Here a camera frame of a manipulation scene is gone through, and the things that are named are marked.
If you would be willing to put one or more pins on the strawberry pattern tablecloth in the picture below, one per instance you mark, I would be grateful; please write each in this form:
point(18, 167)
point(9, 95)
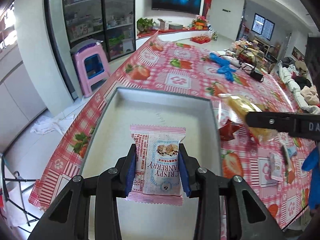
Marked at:
point(188, 70)

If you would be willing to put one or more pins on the green potted plant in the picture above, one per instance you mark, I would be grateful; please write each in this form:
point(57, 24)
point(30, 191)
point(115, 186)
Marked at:
point(145, 25)

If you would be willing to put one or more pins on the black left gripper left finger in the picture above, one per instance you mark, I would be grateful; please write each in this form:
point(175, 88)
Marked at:
point(68, 215)

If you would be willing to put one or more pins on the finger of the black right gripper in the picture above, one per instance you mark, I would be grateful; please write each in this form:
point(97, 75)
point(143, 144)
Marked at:
point(295, 124)

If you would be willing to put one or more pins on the glass display cabinet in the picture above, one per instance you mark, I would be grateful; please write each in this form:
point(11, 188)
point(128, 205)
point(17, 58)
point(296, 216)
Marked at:
point(112, 22)

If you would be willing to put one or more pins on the blue rubber gloves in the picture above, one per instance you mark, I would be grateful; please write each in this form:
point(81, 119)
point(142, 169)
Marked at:
point(224, 67)

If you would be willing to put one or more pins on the pink crispy cranberry snack pack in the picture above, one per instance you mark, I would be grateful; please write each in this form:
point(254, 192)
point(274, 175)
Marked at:
point(157, 178)

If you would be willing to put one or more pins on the black power adapter with cable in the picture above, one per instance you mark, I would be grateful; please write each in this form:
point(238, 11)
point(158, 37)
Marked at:
point(249, 64)

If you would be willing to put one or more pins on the grey white tray box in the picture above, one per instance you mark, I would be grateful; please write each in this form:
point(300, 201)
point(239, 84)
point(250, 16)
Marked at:
point(112, 140)

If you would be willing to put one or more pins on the pink plastic stool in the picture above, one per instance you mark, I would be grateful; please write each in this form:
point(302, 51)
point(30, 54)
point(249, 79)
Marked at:
point(91, 64)

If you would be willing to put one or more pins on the small red candy packet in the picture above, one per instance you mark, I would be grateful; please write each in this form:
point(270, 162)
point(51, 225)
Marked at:
point(228, 129)

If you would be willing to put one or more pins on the light blue snack packet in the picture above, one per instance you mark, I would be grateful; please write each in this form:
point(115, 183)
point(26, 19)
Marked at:
point(288, 153)

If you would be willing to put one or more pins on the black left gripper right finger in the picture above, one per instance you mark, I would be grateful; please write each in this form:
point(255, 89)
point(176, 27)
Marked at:
point(246, 215)

